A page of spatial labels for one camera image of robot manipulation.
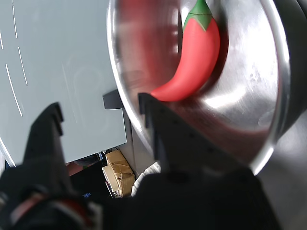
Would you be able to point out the red toy chilli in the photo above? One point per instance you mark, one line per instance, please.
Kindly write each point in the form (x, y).
(199, 55)

